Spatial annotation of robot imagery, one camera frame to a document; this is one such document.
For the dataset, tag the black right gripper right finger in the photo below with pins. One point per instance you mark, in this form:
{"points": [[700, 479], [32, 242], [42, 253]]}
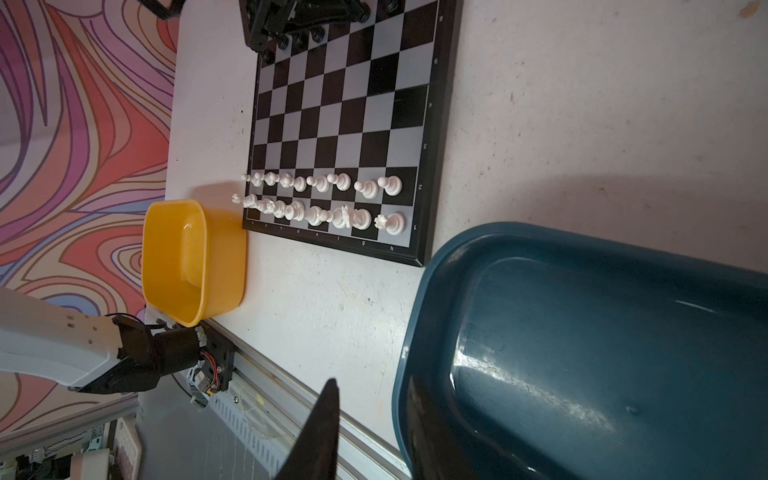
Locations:
{"points": [[433, 449]]}

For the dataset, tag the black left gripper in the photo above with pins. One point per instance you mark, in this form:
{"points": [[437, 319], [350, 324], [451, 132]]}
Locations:
{"points": [[264, 20]]}

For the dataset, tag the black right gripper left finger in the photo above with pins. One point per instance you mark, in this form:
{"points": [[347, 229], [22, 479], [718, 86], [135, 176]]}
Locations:
{"points": [[315, 452]]}

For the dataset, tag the white pawn e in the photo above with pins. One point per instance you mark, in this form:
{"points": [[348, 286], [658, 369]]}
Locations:
{"points": [[319, 183]]}

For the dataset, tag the white pawn f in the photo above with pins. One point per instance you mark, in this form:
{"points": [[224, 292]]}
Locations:
{"points": [[341, 181]]}

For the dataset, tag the white pawn g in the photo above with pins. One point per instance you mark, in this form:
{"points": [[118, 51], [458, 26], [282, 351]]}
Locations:
{"points": [[368, 189]]}

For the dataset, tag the white king chess piece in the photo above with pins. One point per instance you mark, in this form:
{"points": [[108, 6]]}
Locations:
{"points": [[316, 216]]}

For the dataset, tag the white bishop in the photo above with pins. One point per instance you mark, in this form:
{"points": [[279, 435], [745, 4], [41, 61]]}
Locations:
{"points": [[336, 217]]}

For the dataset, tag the white knight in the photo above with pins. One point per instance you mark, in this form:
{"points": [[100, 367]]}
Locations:
{"points": [[359, 219]]}

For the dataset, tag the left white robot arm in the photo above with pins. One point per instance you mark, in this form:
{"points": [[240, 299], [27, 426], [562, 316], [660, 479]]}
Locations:
{"points": [[86, 94]]}

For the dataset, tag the black white chess board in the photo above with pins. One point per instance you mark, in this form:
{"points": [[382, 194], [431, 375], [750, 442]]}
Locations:
{"points": [[366, 99]]}

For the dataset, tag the white knight chess piece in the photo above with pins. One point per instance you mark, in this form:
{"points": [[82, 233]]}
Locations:
{"points": [[265, 206]]}

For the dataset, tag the white bishop chess piece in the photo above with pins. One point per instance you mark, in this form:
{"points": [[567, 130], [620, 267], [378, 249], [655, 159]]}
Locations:
{"points": [[280, 209]]}

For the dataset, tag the white queen chess piece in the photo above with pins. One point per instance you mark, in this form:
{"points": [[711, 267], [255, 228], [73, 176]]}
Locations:
{"points": [[295, 211]]}

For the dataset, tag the teal plastic tray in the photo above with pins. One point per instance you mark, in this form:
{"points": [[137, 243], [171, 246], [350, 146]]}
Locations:
{"points": [[555, 355]]}

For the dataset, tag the white pawn b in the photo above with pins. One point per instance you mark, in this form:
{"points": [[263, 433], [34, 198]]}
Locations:
{"points": [[271, 178]]}

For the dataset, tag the white pawn a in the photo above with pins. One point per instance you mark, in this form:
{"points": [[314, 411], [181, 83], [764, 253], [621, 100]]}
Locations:
{"points": [[255, 179]]}

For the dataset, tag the white pawn c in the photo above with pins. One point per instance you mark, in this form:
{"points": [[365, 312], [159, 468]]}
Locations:
{"points": [[286, 180]]}

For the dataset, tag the white pawn d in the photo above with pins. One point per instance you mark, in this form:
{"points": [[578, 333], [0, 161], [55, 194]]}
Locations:
{"points": [[299, 184]]}

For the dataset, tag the white rook left corner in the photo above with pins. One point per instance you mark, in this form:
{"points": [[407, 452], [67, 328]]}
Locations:
{"points": [[247, 202]]}

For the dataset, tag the white rook corner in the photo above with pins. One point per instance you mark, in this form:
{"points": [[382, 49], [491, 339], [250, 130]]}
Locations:
{"points": [[393, 224], [247, 202]]}

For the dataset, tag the white pawn right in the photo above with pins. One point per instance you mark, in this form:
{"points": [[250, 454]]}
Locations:
{"points": [[391, 185]]}

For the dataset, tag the yellow plastic tray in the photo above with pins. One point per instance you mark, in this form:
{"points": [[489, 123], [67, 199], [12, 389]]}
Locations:
{"points": [[194, 260]]}

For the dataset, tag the white rook right corner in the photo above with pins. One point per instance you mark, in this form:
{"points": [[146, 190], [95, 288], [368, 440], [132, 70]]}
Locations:
{"points": [[393, 224]]}

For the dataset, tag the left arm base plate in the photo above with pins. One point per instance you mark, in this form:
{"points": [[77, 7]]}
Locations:
{"points": [[215, 367]]}

